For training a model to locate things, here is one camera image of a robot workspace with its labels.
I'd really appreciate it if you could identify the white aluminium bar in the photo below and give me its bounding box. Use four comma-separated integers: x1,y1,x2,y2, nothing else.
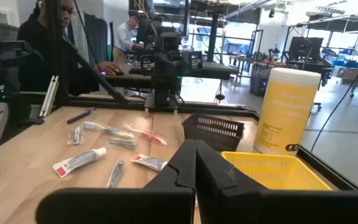
39,75,60,118

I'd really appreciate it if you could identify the black desk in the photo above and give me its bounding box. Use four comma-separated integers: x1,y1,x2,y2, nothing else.
103,73,155,90

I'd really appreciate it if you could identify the red toothbrush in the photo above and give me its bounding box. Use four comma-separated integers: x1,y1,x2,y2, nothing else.
123,123,168,146

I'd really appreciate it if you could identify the yellow disinfectant wipes canister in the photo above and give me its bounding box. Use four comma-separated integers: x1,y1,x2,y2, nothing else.
253,67,322,157

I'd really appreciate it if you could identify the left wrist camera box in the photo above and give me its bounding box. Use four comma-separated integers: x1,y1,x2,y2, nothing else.
158,30,181,52

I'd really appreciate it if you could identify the blue toothbrush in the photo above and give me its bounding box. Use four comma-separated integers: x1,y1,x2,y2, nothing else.
81,120,135,140

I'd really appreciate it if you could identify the black floor cable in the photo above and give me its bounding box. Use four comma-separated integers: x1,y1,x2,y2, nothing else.
310,46,358,153

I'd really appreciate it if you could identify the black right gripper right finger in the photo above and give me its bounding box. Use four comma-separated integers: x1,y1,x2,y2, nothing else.
195,139,358,224

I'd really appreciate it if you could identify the black support column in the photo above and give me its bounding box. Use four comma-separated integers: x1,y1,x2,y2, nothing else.
206,12,221,62

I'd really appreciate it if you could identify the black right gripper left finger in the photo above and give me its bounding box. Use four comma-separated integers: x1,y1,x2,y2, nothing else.
35,139,196,224

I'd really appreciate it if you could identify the yellow plastic basket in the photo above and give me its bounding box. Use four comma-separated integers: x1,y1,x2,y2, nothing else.
221,151,333,191

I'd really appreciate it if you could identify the black plastic basket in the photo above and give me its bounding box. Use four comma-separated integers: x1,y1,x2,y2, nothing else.
181,113,246,152

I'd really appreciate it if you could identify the black monitor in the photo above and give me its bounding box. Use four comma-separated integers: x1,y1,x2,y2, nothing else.
287,36,324,62

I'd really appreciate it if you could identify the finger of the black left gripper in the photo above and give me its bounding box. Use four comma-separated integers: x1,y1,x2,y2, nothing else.
160,53,172,78
170,53,182,78

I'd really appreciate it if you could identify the person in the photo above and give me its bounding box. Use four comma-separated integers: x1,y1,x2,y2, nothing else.
113,15,144,65
17,0,124,96

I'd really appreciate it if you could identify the black flat desk panel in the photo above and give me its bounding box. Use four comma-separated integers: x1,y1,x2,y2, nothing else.
178,60,241,81

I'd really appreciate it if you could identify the black computer mouse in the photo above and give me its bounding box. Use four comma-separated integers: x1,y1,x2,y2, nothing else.
99,69,125,77

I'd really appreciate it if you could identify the white travel toothpaste tube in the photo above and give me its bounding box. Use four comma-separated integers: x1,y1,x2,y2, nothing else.
131,153,169,173
52,147,108,179

